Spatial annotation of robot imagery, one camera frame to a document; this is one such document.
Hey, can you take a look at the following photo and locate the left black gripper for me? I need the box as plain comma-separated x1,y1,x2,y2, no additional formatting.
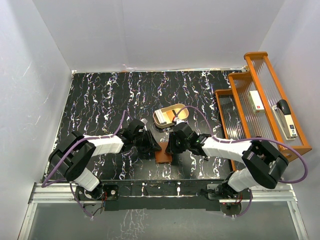
132,129,161,153

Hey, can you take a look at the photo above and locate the brown leather card holder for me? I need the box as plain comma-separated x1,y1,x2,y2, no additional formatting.
155,142,173,164

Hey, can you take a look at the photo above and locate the stack of credit cards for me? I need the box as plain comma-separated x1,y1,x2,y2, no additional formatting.
154,109,167,125

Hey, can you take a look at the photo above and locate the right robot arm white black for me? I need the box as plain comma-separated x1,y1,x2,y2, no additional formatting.
165,122,289,199

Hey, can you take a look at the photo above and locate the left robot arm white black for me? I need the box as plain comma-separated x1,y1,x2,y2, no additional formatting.
48,119,162,200

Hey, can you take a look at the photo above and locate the beige oval tray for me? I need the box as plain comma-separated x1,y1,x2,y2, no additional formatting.
153,103,185,129

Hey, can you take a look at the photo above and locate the orange wooden tiered shelf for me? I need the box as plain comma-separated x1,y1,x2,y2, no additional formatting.
215,51,312,155

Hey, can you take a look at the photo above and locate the white staple box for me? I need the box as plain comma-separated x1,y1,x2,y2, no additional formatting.
248,90,265,114

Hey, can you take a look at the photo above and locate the black beige stapler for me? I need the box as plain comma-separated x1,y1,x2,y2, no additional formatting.
271,99,298,141

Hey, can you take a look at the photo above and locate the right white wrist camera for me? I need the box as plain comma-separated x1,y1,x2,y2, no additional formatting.
172,116,186,125

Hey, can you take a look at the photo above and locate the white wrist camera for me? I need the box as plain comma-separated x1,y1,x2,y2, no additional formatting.
172,116,186,125
140,118,148,126

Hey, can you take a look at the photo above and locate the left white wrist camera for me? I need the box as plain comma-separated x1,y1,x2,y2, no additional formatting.
140,118,148,126

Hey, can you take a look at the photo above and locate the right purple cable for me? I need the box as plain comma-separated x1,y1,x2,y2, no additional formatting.
172,105,309,218

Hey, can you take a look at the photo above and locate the purple cable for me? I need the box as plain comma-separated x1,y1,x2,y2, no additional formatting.
172,105,309,218
40,109,136,218

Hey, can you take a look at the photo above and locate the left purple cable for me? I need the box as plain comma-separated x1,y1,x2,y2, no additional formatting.
40,109,136,218

